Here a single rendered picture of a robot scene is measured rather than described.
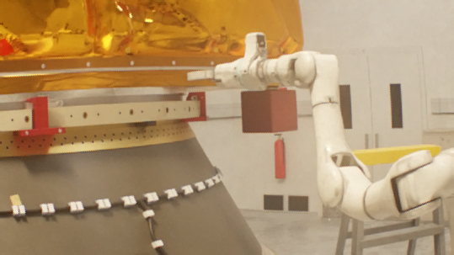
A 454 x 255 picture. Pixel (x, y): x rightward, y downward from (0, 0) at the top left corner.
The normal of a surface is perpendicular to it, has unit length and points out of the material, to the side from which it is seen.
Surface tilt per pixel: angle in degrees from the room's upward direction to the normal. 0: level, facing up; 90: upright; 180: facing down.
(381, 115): 90
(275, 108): 90
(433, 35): 90
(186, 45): 127
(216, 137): 90
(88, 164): 62
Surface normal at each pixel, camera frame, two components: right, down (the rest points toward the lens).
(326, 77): 0.18, -0.25
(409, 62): -0.65, 0.05
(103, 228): 0.59, -0.47
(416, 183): -0.44, -0.04
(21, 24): 0.76, -0.03
